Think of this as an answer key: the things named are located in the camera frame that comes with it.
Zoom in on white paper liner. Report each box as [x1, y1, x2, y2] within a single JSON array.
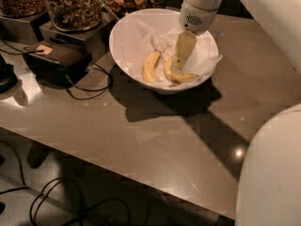
[[119, 12, 224, 86]]

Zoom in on left metal jar stand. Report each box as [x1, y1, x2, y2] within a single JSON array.
[[0, 11, 50, 44]]

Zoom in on black round object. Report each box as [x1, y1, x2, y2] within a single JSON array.
[[0, 55, 18, 93]]

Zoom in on black cable on table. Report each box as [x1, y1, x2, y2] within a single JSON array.
[[0, 36, 114, 101]]

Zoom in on metal jar stand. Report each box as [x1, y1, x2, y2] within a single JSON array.
[[40, 12, 115, 61], [0, 11, 50, 44]]

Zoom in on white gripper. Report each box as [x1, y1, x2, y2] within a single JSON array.
[[172, 0, 217, 69]]

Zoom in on yellow banana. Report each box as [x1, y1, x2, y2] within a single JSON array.
[[142, 51, 161, 83], [164, 57, 198, 84]]

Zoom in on black floor cables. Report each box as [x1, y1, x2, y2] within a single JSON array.
[[0, 139, 133, 226]]

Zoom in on middle metal jar stand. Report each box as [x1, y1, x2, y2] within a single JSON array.
[[40, 12, 115, 61]]

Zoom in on glass jar of almonds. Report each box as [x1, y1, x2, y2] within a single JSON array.
[[0, 0, 45, 18]]

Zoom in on glass jar of mixed nuts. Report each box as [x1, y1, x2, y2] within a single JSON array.
[[44, 0, 102, 32]]

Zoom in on dark brown box device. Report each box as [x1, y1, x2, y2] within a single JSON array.
[[23, 38, 92, 88]]

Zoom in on white ceramic bowl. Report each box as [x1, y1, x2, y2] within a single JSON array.
[[108, 8, 220, 95]]

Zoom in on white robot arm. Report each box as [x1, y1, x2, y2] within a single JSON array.
[[180, 0, 301, 226]]

